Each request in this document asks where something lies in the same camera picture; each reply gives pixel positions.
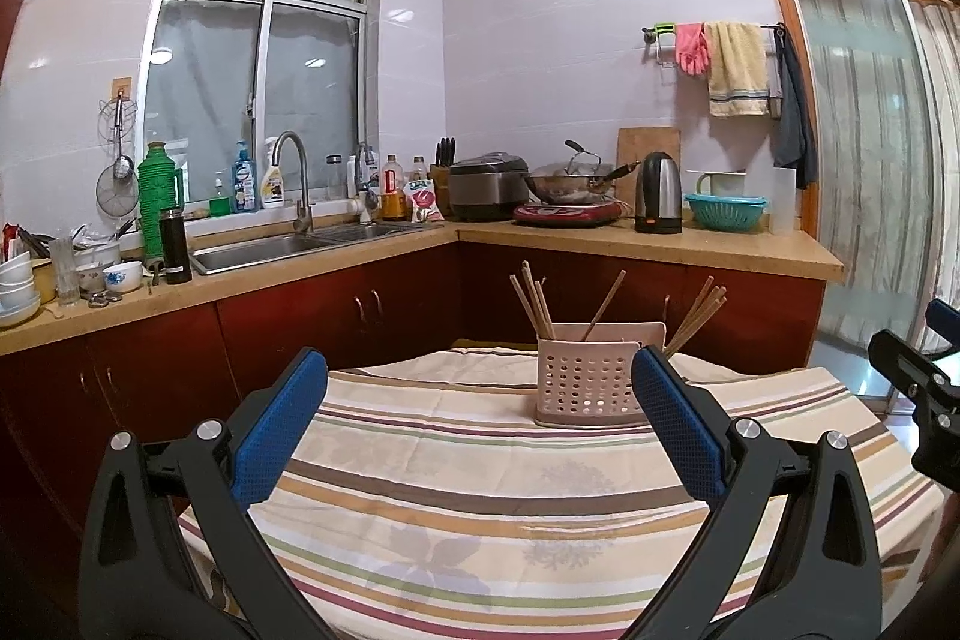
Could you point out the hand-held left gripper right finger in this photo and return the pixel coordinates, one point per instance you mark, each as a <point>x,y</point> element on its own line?
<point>679,430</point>

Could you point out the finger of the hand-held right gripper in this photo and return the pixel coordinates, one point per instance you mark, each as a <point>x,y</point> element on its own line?
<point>896,355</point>
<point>943,314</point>

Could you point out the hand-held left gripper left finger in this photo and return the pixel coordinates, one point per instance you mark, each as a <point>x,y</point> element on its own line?
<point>281,430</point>

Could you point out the wooden chopstick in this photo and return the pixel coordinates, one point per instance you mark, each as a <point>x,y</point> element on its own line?
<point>529,306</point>
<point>544,308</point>
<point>701,325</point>
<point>605,302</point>
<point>709,305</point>
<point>548,321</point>
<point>691,310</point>
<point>709,314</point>
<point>537,299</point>

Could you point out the pink plastic utensil holder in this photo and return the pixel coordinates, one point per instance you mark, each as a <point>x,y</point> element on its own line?
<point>585,377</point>

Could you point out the frosted glass sliding door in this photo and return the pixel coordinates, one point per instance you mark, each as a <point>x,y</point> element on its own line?
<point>862,160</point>

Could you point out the wooden kitchen countertop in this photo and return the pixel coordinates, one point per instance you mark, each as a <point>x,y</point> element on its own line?
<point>675,250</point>

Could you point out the steel kitchen sink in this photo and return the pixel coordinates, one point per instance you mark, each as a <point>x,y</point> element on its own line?
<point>255,250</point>

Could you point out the translucent plastic container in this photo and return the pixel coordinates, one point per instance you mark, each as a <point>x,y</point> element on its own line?
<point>784,201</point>

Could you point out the patterned curtain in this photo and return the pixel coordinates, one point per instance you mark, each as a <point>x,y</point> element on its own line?
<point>941,123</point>

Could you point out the striped tablecloth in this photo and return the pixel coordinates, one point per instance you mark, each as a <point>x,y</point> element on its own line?
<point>487,497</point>

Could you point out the black vacuum flask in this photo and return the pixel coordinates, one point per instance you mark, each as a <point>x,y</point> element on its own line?
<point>175,250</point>

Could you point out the steel kitchen faucet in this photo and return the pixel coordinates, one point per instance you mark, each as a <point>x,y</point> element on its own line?
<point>302,212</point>

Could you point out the white bowl with blue print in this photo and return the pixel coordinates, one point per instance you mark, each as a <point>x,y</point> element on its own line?
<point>124,276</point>

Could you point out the teal plastic colander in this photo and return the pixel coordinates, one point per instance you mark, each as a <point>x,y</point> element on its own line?
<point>724,211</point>

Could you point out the green soap dispenser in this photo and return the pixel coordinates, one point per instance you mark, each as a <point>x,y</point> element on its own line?
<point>220,205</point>

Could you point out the steel electric kettle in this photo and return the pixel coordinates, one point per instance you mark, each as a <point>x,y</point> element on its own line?
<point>658,190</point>

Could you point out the dark grey cloth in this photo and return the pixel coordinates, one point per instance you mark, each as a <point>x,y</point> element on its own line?
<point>795,123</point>

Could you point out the red induction cooker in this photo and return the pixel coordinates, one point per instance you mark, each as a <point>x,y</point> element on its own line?
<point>562,216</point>

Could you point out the white spray bottle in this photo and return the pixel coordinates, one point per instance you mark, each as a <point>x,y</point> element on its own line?
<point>271,183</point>

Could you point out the blue dish soap bottle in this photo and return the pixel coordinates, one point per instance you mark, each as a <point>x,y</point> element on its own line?
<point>244,183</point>

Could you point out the amber oil bottle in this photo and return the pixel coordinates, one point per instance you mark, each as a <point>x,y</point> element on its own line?
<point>392,201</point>

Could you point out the glass jar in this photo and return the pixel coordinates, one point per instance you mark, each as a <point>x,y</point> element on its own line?
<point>334,179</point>

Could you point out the green thermos bottle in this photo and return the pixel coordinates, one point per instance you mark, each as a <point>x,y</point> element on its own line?
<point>157,197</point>

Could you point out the white plastic bottle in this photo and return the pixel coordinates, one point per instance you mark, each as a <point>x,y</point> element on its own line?
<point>352,175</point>

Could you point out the pink snack bag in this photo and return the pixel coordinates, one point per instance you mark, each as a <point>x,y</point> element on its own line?
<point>421,201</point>

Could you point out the glass cup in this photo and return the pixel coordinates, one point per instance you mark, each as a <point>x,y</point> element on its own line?
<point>64,272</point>

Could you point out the steel wok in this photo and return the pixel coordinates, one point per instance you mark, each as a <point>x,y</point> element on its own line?
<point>562,188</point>

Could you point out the glass wok lid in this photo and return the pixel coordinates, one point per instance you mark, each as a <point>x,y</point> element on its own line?
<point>577,166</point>

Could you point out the wooden cutting board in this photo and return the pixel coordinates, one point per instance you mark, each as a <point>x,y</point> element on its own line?
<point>649,141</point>

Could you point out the knife block with knives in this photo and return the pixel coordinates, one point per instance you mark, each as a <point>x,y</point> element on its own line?
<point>441,183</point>

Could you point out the stack of white bowls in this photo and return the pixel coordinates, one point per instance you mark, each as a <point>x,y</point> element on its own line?
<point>19,295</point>

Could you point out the clear plastic bottle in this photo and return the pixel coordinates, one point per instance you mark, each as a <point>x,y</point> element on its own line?
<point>420,168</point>

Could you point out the grey rice cooker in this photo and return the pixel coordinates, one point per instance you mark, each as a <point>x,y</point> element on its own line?
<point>487,190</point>

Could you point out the metal ladle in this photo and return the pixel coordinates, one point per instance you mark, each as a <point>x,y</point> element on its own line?
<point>120,160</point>

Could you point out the yellow towel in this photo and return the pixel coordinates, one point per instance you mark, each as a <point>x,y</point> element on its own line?
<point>739,70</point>

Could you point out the aluminium sliding window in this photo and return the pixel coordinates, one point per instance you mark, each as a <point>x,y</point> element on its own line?
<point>315,85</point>

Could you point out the pink rubber gloves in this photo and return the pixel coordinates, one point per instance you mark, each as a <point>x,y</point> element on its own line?
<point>691,51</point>

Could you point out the metal towel rack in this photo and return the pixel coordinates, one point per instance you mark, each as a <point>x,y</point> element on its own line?
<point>649,34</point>

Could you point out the green plastic clip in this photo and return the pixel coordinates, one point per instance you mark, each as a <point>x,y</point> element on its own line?
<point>664,28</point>

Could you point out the wooden wall hook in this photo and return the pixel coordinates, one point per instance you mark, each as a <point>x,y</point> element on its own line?
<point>121,85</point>

